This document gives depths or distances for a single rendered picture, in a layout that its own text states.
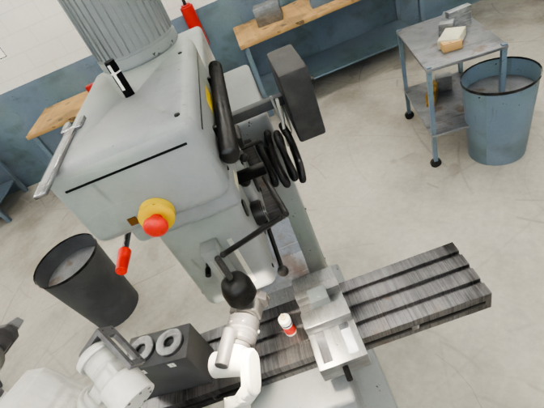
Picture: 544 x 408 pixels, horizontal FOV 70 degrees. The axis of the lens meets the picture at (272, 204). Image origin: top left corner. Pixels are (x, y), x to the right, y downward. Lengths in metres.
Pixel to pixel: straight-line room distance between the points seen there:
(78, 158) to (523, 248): 2.50
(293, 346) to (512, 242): 1.77
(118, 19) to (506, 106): 2.49
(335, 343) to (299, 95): 0.73
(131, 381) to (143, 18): 0.71
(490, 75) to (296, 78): 2.43
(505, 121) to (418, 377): 1.74
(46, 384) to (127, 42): 0.68
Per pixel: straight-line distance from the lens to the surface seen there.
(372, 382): 2.09
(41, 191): 0.63
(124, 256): 0.74
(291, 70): 1.05
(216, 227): 0.88
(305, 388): 1.39
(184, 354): 1.29
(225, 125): 0.72
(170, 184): 0.65
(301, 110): 1.08
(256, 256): 0.96
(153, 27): 0.97
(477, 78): 3.31
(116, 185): 0.66
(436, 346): 2.37
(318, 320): 1.25
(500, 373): 2.33
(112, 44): 0.97
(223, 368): 1.04
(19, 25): 5.44
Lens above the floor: 2.12
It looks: 39 degrees down
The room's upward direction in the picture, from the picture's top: 25 degrees counter-clockwise
